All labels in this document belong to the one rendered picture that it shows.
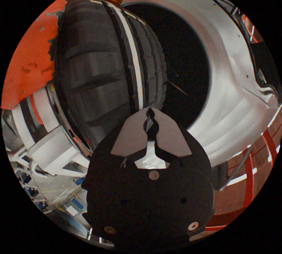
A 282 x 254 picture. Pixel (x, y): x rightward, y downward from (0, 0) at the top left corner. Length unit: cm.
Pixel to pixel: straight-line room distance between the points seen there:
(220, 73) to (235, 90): 8
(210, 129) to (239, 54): 31
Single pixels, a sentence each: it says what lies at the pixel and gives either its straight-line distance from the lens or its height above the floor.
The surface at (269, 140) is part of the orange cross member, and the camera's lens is 161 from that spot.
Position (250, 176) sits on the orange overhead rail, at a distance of 214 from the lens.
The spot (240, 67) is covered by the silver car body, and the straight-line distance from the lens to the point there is 38.
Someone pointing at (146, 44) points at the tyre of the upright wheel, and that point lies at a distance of 16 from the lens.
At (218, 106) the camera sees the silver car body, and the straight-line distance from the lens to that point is 33.
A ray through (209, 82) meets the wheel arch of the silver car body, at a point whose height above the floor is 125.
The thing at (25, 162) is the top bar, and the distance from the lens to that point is 40.
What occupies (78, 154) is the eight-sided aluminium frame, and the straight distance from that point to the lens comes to 15.
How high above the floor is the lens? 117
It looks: 10 degrees down
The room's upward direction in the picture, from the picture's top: 128 degrees clockwise
